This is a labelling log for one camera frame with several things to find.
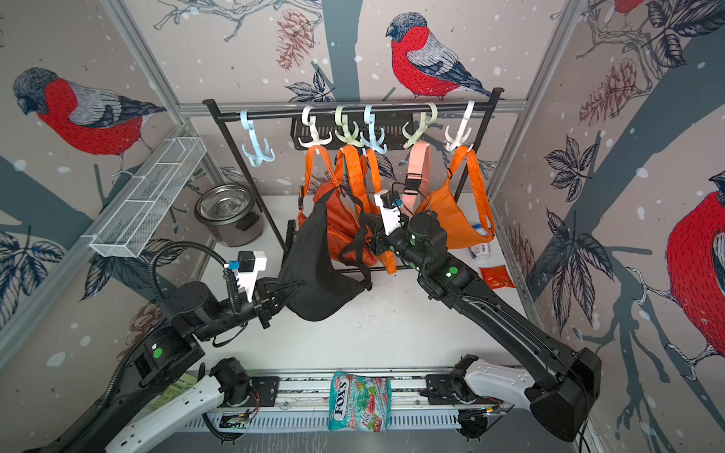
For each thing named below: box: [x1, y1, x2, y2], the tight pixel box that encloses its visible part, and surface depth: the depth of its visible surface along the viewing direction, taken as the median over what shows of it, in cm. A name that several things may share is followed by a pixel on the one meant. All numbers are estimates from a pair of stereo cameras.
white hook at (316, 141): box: [297, 105, 334, 148], surface depth 70 cm
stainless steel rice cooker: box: [194, 183, 266, 248], surface depth 99 cm
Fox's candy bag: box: [328, 370, 392, 433], surface depth 71 cm
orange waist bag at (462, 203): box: [415, 145, 495, 251], surface depth 81 cm
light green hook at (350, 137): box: [334, 105, 365, 148], surface depth 70 cm
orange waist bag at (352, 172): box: [337, 145, 378, 223], surface depth 72 cm
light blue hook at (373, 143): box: [359, 104, 388, 155], surface depth 69 cm
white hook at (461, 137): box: [444, 100, 476, 152], surface depth 69 cm
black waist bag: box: [278, 186, 373, 322], surface depth 60 cm
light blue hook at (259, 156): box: [239, 109, 276, 168], surface depth 67 cm
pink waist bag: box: [401, 140, 432, 217], surface depth 73 cm
